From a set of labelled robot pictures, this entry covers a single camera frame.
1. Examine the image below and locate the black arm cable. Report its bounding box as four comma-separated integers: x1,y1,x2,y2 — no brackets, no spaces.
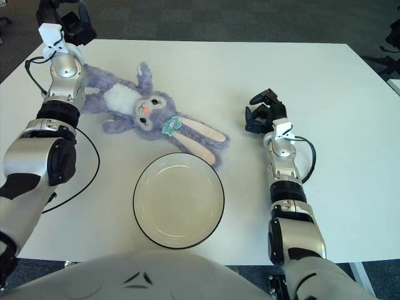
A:
293,134,317,184
24,56,101,215

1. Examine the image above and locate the white neighbouring table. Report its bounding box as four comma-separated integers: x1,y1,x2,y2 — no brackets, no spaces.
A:
387,77,400,96

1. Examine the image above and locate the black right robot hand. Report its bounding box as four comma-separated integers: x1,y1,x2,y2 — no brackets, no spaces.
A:
244,88,288,134

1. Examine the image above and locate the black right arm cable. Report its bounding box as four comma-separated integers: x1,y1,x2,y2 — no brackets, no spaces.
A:
293,134,317,184

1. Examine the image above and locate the purple plush bunny doll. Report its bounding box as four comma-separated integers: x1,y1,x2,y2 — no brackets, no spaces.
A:
81,61,231,166

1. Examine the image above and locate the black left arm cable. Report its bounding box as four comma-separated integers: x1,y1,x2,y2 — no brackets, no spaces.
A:
24,56,101,215

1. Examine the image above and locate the white plate with black rim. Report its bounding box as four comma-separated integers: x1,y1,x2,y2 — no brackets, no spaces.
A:
132,152,225,250

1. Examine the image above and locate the silver robot torso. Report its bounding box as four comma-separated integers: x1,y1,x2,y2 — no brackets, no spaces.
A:
0,249,276,300

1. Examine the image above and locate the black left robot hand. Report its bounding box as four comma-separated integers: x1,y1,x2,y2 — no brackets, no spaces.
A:
36,0,98,46

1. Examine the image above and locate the black office chair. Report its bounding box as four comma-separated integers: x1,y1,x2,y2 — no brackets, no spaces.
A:
361,21,400,76

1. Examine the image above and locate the white table leg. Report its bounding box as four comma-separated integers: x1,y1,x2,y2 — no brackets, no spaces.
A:
348,261,376,296

